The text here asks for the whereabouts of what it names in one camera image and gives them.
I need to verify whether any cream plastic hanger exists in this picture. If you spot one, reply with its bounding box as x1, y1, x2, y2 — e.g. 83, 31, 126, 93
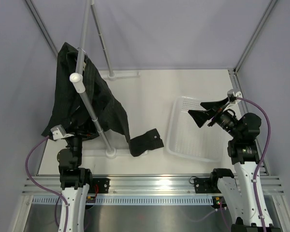
75, 47, 87, 74

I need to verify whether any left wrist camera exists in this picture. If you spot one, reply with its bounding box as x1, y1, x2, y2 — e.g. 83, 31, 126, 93
51, 125, 73, 141

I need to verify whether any white slotted cable duct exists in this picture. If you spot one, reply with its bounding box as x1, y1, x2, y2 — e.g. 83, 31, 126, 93
31, 195, 215, 206

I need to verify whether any white perforated plastic basket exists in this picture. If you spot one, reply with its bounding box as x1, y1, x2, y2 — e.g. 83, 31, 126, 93
166, 96, 225, 162

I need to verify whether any grey clothes rack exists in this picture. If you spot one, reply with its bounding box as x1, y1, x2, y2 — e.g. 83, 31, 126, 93
70, 0, 140, 159

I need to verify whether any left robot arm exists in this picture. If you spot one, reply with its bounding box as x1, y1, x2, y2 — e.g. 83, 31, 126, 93
55, 125, 234, 232

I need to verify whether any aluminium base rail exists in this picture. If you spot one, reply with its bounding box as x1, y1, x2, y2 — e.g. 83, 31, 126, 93
21, 175, 284, 196

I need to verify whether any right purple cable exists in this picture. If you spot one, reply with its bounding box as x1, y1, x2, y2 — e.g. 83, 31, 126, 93
235, 97, 273, 232

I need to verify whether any black pinstriped shirt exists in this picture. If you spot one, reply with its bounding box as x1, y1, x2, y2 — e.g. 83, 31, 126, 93
42, 43, 164, 157

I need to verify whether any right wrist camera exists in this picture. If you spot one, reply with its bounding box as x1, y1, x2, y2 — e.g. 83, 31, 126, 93
226, 89, 243, 109

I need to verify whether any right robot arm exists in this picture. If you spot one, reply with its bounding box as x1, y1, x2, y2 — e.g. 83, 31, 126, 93
58, 97, 278, 232

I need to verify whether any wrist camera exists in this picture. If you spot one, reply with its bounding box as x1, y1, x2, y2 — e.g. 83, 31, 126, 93
51, 125, 73, 141
226, 89, 243, 109

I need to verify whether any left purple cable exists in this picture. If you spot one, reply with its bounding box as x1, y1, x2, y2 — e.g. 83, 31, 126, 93
25, 135, 71, 232

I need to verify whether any purple cable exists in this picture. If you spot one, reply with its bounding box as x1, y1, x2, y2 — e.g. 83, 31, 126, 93
235, 97, 273, 232
25, 135, 71, 232

